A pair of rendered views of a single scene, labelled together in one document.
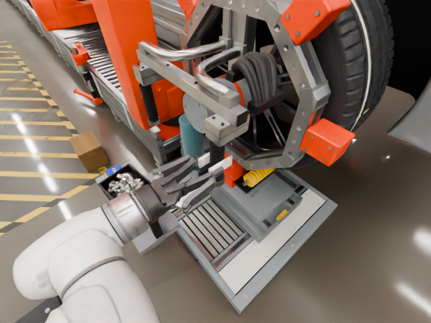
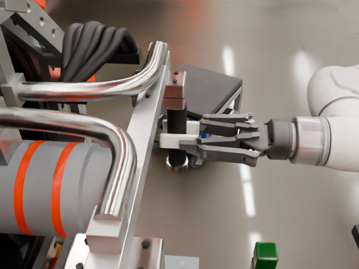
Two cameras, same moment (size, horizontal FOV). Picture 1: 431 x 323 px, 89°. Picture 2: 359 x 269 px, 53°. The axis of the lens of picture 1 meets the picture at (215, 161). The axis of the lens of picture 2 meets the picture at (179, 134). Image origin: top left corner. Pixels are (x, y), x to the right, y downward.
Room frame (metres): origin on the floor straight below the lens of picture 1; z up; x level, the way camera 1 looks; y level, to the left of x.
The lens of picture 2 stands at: (0.74, 0.37, 1.25)
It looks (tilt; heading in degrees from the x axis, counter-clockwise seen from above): 38 degrees down; 225
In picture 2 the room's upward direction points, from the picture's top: straight up
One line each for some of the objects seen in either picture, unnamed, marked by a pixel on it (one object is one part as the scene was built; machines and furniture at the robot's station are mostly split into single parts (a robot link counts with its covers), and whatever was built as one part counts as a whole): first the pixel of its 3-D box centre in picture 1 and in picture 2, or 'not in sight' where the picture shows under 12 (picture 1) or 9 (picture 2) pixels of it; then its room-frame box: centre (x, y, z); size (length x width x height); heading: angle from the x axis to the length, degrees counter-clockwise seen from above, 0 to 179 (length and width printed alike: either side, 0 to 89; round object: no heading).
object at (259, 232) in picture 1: (249, 190); not in sight; (0.76, -0.20, 0.13); 0.50 x 0.36 x 0.10; 40
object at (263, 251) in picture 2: not in sight; (265, 255); (0.34, 0.21, 0.64); 0.04 x 0.04 x 0.04; 40
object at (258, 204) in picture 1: (253, 170); not in sight; (0.76, -0.20, 0.32); 0.40 x 0.30 x 0.28; 40
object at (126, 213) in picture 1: (127, 216); (304, 140); (0.21, 0.18, 0.83); 0.09 x 0.06 x 0.09; 40
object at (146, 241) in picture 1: (135, 201); not in sight; (0.49, 0.34, 0.44); 0.43 x 0.17 x 0.03; 40
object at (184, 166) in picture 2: (217, 161); (177, 135); (0.37, 0.00, 0.83); 0.04 x 0.04 x 0.16
